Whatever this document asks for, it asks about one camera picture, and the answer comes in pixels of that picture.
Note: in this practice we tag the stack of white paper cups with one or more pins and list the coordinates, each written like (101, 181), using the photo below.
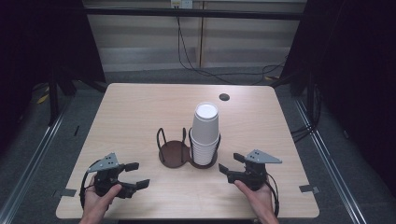
(204, 137)

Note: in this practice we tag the black table grommet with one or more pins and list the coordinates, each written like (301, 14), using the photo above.
(224, 96)

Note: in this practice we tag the person's right hand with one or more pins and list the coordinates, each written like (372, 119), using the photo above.
(260, 200)

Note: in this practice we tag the metal floor rail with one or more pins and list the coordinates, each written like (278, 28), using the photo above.
(330, 161)
(34, 158)

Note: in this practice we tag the black horizontal bar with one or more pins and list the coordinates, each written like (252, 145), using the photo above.
(193, 13)

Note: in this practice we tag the black metal stand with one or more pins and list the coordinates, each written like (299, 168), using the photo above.
(53, 99)

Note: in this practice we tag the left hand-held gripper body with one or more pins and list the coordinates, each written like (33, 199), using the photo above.
(104, 180)

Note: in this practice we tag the small black floor tape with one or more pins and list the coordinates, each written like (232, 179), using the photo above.
(76, 130)

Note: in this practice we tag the black curtain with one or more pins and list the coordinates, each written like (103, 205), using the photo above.
(40, 46)
(355, 77)

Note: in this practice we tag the person's left hand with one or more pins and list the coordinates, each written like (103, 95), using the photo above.
(95, 203)

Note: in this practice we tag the white wall power outlet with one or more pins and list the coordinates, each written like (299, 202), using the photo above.
(181, 3)

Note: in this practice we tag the grey tape piece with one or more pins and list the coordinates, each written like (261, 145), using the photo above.
(308, 188)
(64, 192)

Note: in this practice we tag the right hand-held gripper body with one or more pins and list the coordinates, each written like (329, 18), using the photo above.
(253, 175)

